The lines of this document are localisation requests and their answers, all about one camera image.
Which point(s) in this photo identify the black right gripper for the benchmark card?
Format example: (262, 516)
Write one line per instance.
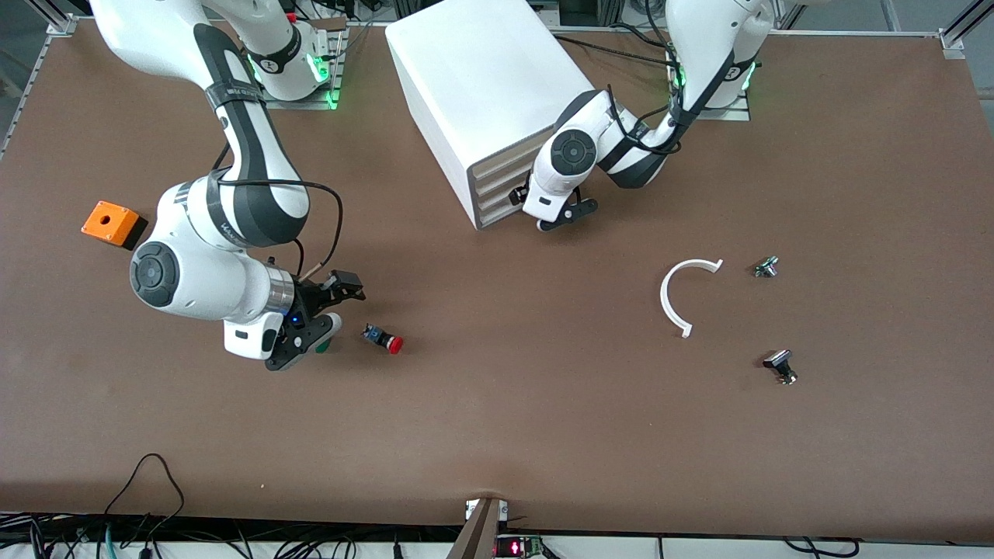
(312, 296)

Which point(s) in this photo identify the white plastic drawer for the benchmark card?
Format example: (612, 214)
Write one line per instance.
(497, 209)
(505, 159)
(501, 178)
(497, 195)

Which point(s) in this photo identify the green mushroom push button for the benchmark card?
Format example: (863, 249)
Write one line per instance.
(324, 345)

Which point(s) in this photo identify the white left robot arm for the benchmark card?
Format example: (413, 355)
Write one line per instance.
(575, 151)

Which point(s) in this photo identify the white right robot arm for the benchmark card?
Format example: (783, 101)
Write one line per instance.
(194, 287)

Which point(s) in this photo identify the red push button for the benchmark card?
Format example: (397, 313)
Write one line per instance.
(382, 338)

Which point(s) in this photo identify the white drawer cabinet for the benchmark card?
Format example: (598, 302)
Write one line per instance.
(481, 78)

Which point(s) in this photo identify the small green metal component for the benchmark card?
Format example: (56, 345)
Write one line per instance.
(766, 267)

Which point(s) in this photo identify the circuit board with red display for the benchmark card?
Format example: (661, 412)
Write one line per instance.
(516, 548)

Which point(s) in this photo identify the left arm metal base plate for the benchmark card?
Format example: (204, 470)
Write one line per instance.
(730, 115)

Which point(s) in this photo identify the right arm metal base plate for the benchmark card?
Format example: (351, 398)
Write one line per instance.
(299, 103)

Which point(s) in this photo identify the orange button enclosure box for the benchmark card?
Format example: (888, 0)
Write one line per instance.
(109, 223)

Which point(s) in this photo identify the grey camera stand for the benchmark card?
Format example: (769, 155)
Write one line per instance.
(477, 536)

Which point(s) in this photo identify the aluminium frame corner profile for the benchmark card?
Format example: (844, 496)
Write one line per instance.
(64, 25)
(951, 43)

